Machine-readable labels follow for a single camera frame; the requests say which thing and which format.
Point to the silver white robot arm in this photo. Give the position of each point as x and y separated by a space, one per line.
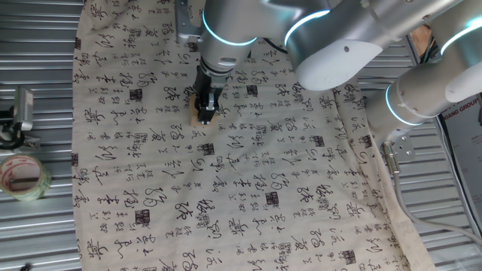
331 41

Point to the silver exterior camera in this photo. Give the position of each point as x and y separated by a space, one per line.
23 109

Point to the clear packing tape roll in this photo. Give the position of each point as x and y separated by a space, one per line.
37 192

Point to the cardboard box with print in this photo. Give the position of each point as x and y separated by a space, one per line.
465 150

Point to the small black object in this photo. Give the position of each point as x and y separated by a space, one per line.
26 268

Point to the beige calligraphy print cloth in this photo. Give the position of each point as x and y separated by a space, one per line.
169 169

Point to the small wooden block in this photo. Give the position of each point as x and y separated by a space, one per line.
193 118

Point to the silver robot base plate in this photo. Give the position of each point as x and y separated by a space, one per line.
404 148

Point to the brown wooden board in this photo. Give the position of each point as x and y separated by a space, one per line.
421 37

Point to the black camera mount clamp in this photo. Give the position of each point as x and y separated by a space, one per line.
9 135

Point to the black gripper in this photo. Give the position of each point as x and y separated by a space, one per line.
209 81

